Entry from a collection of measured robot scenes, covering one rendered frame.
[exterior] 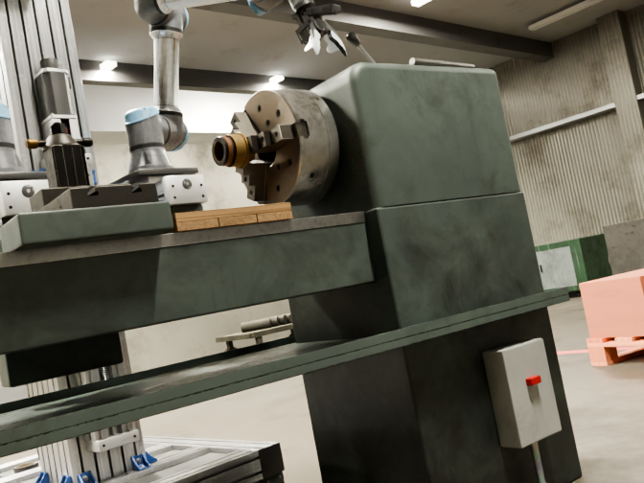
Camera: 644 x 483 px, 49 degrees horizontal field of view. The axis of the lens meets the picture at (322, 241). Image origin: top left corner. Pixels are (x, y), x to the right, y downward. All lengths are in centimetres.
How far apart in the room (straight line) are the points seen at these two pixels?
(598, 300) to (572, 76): 734
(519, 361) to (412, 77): 82
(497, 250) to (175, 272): 98
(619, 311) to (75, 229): 314
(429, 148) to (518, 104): 960
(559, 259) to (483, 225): 710
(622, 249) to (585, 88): 512
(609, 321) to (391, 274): 242
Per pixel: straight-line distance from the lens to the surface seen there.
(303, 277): 171
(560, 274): 919
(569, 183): 1114
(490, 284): 207
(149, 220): 147
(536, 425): 206
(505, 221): 216
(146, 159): 241
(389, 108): 193
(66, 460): 242
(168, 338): 1066
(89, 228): 143
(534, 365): 206
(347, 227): 181
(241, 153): 184
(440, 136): 203
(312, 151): 182
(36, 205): 173
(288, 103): 184
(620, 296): 402
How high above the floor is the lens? 69
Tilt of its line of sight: 4 degrees up
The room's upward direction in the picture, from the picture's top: 11 degrees counter-clockwise
